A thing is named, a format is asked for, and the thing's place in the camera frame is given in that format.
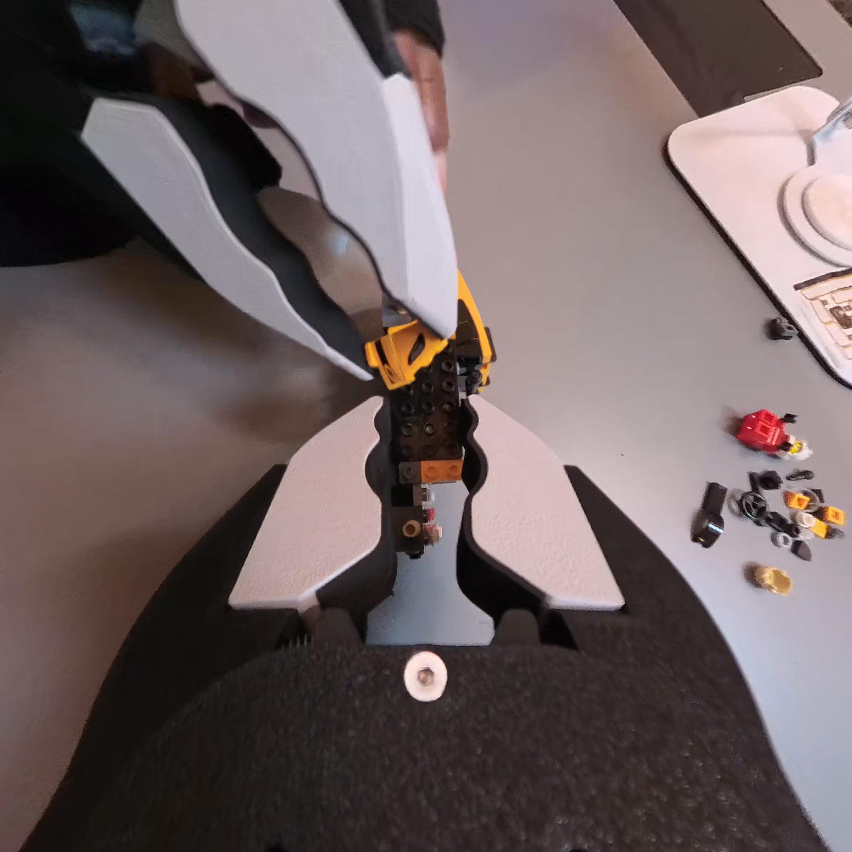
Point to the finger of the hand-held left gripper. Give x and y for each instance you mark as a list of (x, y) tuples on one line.
[(166, 180), (373, 153)]

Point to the pile of small lego parts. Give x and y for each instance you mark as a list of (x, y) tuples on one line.
[(792, 512)]

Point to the yellow lego car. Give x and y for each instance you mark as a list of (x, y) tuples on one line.
[(429, 426)]

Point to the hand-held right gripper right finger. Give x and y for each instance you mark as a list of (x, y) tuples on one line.
[(539, 526)]

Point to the person's left forearm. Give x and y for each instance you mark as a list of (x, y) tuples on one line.
[(416, 20)]

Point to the small black lego piece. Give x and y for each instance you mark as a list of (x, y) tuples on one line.
[(780, 329)]

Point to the person's left hand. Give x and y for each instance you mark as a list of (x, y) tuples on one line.
[(429, 100)]

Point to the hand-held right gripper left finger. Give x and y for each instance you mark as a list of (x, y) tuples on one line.
[(313, 526)]

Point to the black lego wrench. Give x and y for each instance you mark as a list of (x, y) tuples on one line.
[(709, 516)]

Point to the tan lego hair piece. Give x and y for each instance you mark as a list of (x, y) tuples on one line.
[(772, 578)]

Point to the lego sticker sheet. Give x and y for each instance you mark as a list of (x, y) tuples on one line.
[(832, 313)]

